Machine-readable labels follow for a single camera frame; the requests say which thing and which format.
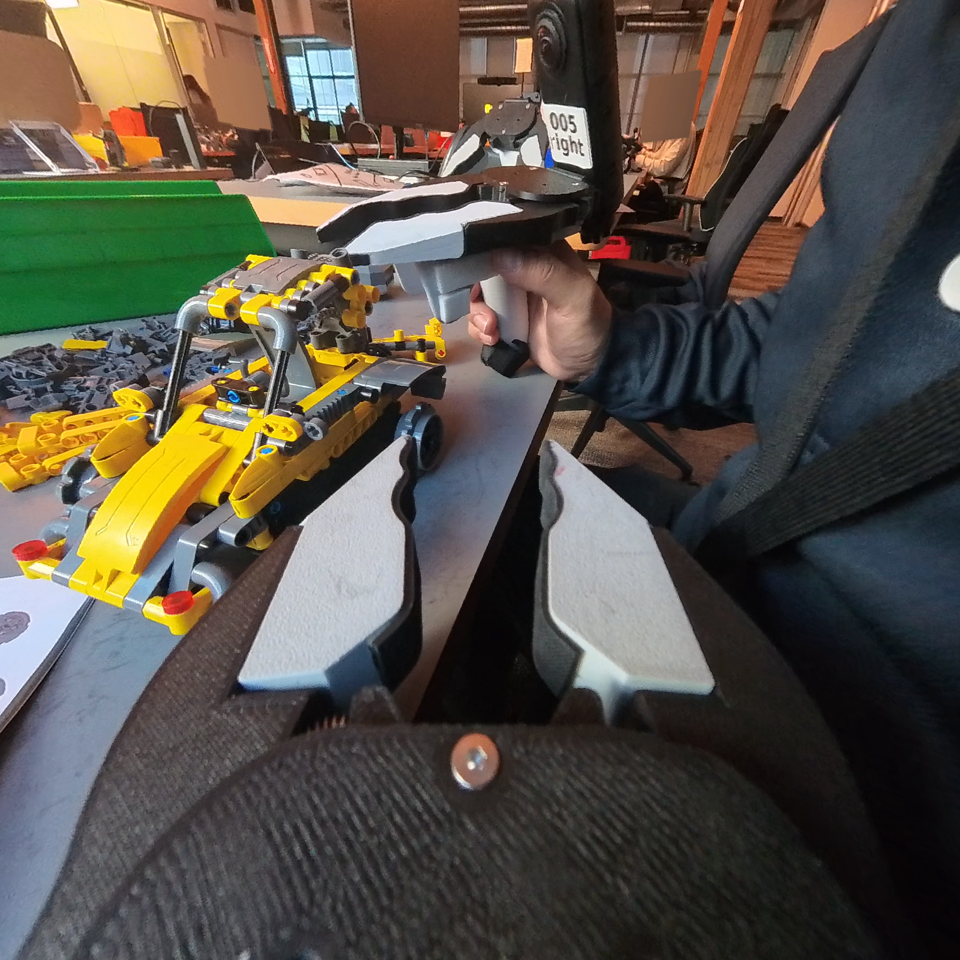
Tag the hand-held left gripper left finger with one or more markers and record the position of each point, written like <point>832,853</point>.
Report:
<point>330,592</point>

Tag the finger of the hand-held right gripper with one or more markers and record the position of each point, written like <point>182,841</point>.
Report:
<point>405,201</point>
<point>420,240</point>

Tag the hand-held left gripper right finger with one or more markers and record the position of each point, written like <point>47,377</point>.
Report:
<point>622,600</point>

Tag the yellow black toy brick vehicle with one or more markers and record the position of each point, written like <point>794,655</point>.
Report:
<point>157,480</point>

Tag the person's right forearm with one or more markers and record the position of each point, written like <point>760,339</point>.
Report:
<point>675,352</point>

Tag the person's right hand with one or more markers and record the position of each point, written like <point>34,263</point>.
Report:
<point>570,315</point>

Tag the printed paper sheet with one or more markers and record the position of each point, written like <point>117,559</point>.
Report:
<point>330,176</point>

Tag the spare hand-held gripper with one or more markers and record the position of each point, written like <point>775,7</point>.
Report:
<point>510,120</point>

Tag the wooden edged grey table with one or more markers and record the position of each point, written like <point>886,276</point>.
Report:
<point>285,210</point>

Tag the black computer monitor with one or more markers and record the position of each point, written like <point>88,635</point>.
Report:
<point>405,60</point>

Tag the green plastic bin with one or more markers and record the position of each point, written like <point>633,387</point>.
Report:
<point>112,255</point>

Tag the paper instruction booklet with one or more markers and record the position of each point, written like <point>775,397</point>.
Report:
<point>30,660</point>

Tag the pile of black toy bricks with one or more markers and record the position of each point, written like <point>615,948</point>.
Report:
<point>90,367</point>

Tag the white round button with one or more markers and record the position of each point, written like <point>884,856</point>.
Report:
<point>951,285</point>

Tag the yellow toy frame piece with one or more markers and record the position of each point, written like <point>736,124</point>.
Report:
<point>45,450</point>

